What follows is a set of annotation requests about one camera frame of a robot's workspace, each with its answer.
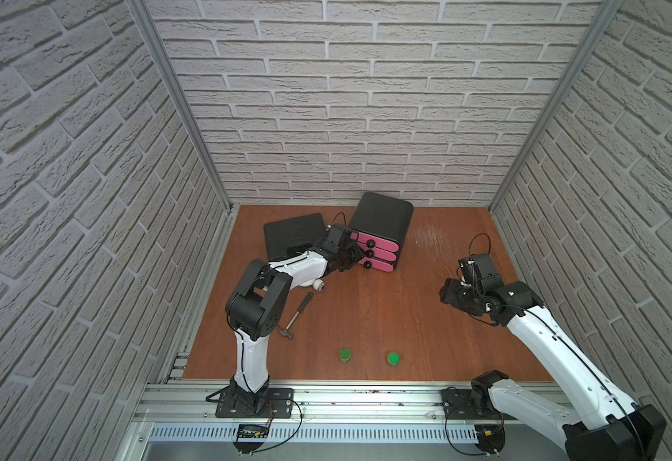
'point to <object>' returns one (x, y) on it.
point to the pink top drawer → (374, 241)
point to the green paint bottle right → (393, 358)
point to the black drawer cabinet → (381, 223)
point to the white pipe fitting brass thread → (318, 283)
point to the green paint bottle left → (345, 354)
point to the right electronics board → (491, 437)
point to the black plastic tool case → (281, 234)
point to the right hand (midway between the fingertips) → (451, 293)
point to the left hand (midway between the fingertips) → (357, 244)
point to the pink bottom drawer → (370, 263)
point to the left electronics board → (251, 437)
